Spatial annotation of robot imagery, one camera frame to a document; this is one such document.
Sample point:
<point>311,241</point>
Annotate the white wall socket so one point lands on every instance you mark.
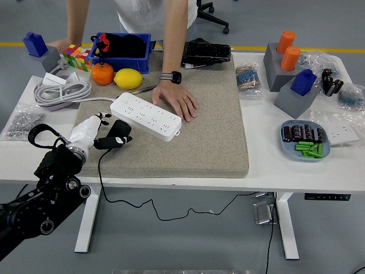
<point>343,134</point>

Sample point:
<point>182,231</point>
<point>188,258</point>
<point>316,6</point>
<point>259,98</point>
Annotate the small white box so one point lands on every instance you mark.
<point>53,79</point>

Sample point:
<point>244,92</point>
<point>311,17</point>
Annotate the clear bag of blue parts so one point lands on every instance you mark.
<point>352,97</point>

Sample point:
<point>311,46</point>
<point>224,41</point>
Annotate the black wrist watch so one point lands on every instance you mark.
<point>174,77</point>

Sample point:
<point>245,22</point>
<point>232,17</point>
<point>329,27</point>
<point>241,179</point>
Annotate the white card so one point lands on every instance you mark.
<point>72,76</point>

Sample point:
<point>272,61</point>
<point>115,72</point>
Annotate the grey-brown mat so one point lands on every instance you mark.
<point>185,148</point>

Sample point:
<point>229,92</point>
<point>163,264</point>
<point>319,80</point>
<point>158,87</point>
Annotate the clear bag of metal nuts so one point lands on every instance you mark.
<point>24,124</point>

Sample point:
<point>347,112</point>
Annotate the black glossy tray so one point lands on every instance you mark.
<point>208,52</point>

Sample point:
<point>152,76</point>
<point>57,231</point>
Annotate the metal foot pedal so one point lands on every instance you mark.
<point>263,212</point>
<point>262,195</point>

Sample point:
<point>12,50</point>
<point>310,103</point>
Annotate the orange cylinder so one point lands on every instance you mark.
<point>286,41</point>
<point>290,58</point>

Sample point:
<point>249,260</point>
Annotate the orange tangerine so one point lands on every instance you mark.
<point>102,74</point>

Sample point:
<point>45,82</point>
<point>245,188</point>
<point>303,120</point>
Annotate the blue plastic bin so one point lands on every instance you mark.
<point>128,63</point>

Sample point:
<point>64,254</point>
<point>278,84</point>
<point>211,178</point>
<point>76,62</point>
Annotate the person's right hand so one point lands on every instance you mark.
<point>62,44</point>

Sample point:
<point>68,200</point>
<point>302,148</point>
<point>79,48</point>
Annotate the grey block base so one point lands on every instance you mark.
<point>293,104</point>
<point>42,64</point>

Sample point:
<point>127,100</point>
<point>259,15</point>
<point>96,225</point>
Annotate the grey base with two holes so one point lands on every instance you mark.
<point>273,71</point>

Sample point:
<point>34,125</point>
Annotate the blue block with neck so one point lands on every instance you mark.
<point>34,44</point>
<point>303,82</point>

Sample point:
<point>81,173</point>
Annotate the black table control panel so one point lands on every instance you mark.
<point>327,197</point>

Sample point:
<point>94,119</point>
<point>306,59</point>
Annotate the clear bag of resistors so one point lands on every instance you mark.
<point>248,81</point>

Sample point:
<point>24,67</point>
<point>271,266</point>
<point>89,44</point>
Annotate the multicoloured puzzle cube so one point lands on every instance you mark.
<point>74,57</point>

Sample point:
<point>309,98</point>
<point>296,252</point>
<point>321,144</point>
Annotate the green battery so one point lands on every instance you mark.
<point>313,148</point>
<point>316,154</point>
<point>302,148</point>
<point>320,149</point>
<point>303,144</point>
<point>306,155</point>

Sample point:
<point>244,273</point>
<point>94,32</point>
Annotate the white table leg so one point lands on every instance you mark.
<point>288,228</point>
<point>88,219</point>

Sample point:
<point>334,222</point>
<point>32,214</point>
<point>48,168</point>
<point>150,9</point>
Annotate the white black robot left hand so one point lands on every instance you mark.
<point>84,131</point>

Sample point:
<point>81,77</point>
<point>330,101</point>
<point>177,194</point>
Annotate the yellow lemon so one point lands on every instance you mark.
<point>128,78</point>

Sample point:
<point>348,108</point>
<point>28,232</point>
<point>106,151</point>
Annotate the black cloth with red trim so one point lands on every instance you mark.
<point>128,45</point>

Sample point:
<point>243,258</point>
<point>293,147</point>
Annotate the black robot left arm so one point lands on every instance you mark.
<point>51,199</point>

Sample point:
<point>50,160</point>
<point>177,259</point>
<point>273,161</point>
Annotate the person's left hand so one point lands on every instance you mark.
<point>174,98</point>

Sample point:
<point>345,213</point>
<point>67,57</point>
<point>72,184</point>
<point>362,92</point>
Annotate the person's right forearm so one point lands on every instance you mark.
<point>76,20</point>

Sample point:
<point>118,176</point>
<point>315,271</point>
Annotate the blue-grey plate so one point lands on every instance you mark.
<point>288,149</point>

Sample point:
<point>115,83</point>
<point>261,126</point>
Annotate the clear bag around socket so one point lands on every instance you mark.
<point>325,117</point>

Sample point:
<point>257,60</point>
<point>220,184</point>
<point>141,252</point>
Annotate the person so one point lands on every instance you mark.
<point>148,14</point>

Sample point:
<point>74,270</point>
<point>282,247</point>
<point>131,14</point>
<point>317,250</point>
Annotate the person's left forearm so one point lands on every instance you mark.
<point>174,42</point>

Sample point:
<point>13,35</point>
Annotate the dark pen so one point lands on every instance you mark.
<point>145,89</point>

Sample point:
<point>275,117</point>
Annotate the white power strip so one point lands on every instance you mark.
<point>148,115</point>

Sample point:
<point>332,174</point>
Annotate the crumpled clear plastic bag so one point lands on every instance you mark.
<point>319,61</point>

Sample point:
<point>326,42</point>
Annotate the black office chair base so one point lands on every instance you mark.
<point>212,18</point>

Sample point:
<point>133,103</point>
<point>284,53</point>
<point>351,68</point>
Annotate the black plug adapter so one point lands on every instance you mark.
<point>119,128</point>

